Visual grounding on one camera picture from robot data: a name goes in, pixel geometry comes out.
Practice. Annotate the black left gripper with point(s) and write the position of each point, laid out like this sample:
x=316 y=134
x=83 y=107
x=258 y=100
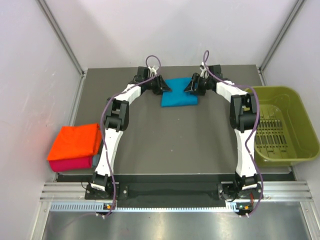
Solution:
x=161 y=85

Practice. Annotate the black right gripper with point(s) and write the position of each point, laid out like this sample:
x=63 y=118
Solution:
x=196 y=79

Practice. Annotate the blue t shirt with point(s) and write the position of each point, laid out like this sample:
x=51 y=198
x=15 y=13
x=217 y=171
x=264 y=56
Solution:
x=177 y=97

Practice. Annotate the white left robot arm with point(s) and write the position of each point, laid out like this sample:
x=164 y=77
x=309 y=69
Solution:
x=115 y=120

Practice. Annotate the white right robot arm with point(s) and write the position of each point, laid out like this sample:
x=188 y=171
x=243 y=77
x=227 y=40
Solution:
x=243 y=112

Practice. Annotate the orange folded t shirt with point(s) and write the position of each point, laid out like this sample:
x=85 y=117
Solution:
x=76 y=142

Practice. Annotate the olive green plastic basket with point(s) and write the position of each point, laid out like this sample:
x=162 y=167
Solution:
x=285 y=135

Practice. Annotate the pink folded t shirt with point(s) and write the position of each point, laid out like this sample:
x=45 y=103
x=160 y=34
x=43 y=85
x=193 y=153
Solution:
x=70 y=164

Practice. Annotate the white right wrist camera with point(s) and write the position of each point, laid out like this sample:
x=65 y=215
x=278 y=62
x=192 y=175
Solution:
x=204 y=70

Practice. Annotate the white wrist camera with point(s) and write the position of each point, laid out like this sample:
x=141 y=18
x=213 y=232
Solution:
x=153 y=70
x=204 y=70

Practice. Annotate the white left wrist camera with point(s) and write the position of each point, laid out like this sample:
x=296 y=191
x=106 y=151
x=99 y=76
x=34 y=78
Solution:
x=153 y=70

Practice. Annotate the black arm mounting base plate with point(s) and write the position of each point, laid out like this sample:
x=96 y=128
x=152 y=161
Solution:
x=166 y=190

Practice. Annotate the grey slotted cable duct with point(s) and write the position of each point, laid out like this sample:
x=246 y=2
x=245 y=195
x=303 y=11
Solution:
x=105 y=207

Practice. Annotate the aluminium frame rail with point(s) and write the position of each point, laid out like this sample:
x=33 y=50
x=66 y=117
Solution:
x=62 y=192

